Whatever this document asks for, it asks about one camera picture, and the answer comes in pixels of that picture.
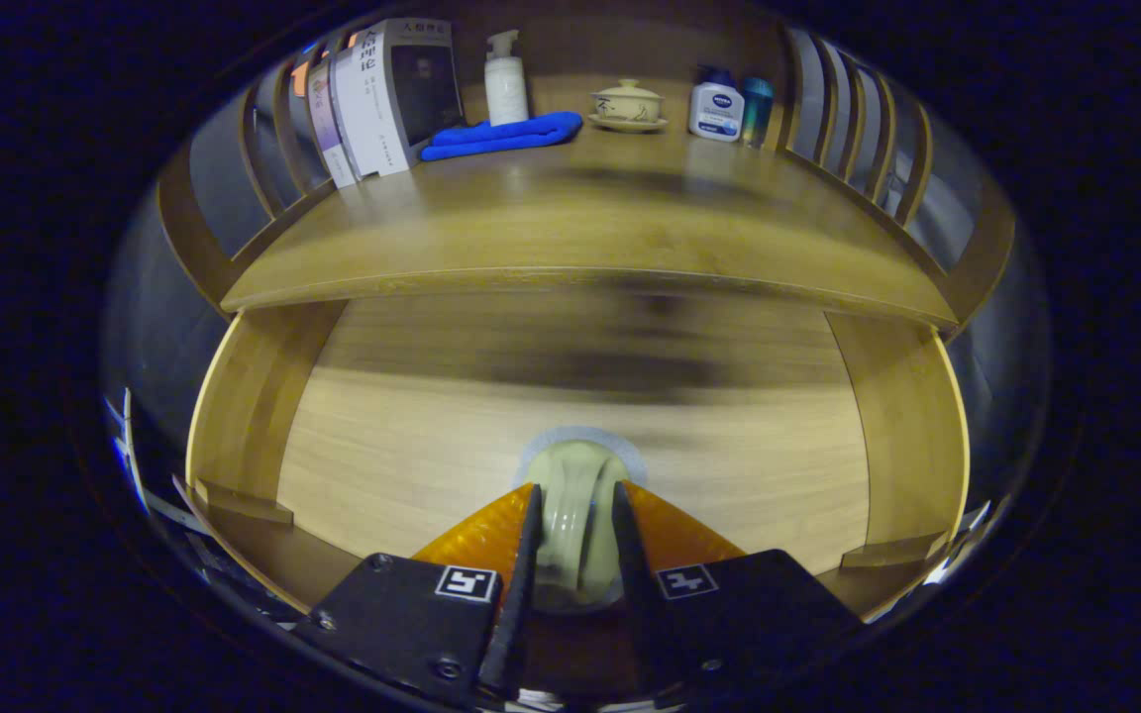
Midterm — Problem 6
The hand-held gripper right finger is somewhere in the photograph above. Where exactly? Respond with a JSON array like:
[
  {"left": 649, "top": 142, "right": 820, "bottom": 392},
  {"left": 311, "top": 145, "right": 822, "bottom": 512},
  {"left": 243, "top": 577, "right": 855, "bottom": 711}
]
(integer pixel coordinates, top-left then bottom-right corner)
[{"left": 612, "top": 480, "right": 864, "bottom": 704}]

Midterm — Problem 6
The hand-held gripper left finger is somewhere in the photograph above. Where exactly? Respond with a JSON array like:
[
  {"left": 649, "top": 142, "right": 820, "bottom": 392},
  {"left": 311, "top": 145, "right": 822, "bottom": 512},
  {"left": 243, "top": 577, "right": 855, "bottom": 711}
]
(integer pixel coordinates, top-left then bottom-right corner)
[{"left": 293, "top": 482, "right": 544, "bottom": 709}]

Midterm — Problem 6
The pale green scrubber grey pad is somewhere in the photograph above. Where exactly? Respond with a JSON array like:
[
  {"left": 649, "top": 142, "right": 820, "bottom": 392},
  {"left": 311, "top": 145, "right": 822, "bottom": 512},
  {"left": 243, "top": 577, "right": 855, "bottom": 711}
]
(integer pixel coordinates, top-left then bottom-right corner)
[{"left": 514, "top": 426, "right": 649, "bottom": 615}]

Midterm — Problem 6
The brown wooden drawer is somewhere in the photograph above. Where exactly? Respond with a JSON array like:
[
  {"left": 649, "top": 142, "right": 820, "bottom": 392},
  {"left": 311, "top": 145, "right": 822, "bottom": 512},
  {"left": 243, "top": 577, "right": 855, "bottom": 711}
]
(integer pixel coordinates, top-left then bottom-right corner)
[{"left": 184, "top": 292, "right": 973, "bottom": 694}]

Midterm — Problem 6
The wooden countertop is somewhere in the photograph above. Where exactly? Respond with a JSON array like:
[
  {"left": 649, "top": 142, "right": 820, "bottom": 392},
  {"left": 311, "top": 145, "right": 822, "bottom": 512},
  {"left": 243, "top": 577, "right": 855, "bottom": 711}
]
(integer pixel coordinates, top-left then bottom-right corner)
[{"left": 219, "top": 124, "right": 958, "bottom": 328}]

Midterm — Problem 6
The blue folded cloth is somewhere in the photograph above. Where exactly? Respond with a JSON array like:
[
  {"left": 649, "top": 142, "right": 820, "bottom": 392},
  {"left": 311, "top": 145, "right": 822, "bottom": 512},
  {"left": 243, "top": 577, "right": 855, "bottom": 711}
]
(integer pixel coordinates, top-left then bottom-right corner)
[{"left": 419, "top": 111, "right": 584, "bottom": 162}]

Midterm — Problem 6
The cream lidded tea bowl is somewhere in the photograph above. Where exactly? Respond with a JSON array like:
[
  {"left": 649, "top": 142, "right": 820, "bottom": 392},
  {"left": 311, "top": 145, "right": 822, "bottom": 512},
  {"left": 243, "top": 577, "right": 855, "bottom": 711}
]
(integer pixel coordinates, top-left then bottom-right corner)
[{"left": 587, "top": 79, "right": 671, "bottom": 134}]

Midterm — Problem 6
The white lotion bottle blue cap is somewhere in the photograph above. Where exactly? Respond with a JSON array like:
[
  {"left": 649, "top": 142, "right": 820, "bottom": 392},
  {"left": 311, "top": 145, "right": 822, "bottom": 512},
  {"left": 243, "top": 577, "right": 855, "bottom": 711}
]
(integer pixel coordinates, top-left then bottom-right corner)
[{"left": 687, "top": 65, "right": 746, "bottom": 143}]

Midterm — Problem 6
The teal slim bottle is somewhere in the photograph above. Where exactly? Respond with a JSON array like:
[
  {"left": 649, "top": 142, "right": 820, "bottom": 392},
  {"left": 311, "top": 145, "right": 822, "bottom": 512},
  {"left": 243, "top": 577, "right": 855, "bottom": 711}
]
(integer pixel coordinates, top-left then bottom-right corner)
[{"left": 741, "top": 76, "right": 776, "bottom": 150}]

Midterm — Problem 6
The white pump bottle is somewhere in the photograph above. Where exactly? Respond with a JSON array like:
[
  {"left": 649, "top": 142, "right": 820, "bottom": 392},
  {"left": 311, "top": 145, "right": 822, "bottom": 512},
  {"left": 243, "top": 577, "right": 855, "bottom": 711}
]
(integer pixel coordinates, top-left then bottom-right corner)
[{"left": 484, "top": 30, "right": 530, "bottom": 127}]

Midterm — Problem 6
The thick white book dark cover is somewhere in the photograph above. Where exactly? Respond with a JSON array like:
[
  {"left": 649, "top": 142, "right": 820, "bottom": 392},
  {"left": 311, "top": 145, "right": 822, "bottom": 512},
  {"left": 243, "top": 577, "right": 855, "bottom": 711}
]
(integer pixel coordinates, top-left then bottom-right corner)
[{"left": 333, "top": 18, "right": 466, "bottom": 179}]

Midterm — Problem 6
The thin white book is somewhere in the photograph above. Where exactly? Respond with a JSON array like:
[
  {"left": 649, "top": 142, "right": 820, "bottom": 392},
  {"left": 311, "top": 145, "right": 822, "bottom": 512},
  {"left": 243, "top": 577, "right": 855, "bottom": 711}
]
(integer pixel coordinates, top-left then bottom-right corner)
[{"left": 318, "top": 54, "right": 365, "bottom": 184}]

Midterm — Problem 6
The thin pale purple book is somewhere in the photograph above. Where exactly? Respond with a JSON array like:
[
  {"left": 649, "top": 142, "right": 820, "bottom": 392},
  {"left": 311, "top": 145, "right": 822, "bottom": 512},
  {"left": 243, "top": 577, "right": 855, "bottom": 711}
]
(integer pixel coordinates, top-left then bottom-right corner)
[{"left": 303, "top": 61, "right": 352, "bottom": 189}]

